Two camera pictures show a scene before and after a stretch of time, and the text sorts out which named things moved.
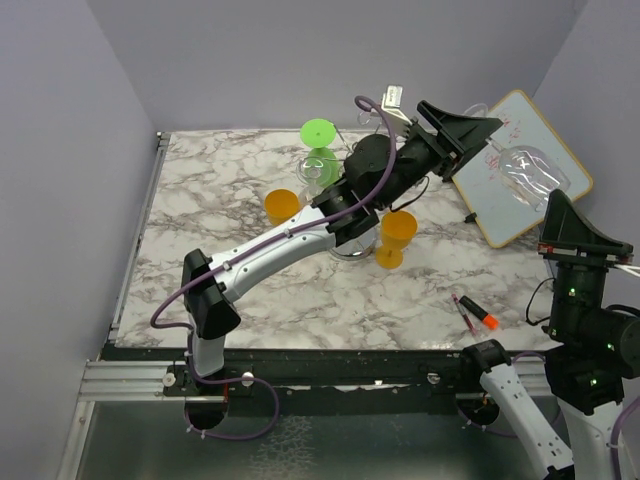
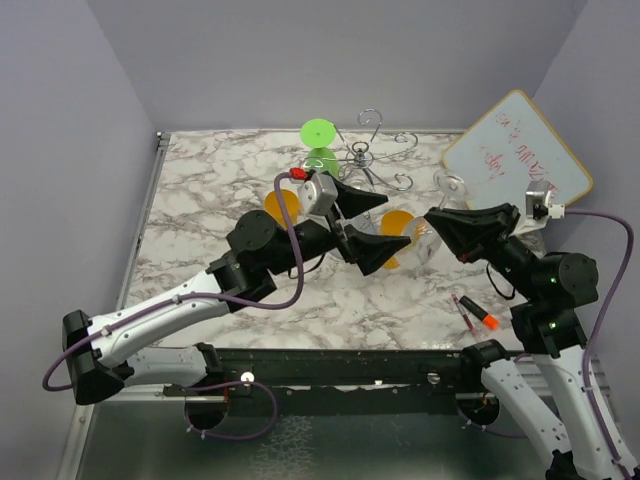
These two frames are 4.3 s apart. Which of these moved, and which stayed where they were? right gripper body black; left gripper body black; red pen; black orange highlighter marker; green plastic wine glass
Moved: right gripper body black; left gripper body black
Stayed: black orange highlighter marker; red pen; green plastic wine glass
